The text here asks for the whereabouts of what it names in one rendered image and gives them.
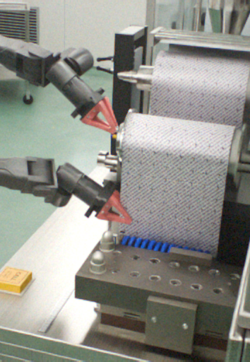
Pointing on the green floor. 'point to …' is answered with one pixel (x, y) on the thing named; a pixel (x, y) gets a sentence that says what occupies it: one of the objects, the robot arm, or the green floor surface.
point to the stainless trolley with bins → (0, 73)
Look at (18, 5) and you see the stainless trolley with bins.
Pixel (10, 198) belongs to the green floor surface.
